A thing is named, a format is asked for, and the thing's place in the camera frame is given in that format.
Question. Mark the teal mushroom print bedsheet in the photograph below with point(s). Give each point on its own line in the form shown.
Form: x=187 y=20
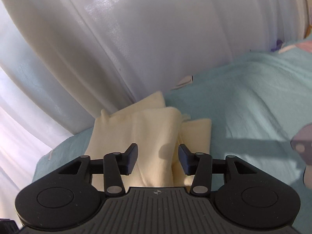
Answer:
x=256 y=105

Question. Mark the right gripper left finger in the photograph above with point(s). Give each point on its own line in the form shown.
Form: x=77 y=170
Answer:
x=115 y=165

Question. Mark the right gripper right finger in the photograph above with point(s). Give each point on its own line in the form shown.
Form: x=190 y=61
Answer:
x=200 y=166

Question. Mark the white sheer curtain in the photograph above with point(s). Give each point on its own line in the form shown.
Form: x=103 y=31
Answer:
x=63 y=61

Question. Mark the cream knit sweater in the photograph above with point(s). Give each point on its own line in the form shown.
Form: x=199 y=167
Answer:
x=158 y=131

